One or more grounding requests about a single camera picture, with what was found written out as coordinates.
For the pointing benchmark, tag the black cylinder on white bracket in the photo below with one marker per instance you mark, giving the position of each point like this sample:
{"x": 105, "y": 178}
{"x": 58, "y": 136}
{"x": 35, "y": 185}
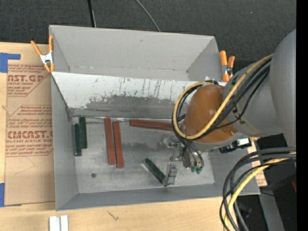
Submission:
{"x": 231, "y": 147}

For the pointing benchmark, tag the brown cardboard board red print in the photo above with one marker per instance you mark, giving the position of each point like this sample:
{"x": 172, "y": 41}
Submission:
{"x": 26, "y": 167}

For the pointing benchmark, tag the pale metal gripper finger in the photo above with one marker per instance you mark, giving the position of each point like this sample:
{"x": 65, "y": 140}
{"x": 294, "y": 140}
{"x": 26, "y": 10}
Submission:
{"x": 172, "y": 171}
{"x": 171, "y": 143}

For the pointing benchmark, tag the red-brown flat block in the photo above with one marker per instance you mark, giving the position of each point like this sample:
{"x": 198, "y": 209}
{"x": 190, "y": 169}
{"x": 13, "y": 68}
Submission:
{"x": 109, "y": 141}
{"x": 118, "y": 145}
{"x": 151, "y": 124}

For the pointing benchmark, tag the grey metal bin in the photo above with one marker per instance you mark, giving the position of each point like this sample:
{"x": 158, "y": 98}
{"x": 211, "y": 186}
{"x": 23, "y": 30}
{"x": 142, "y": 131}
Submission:
{"x": 134, "y": 54}

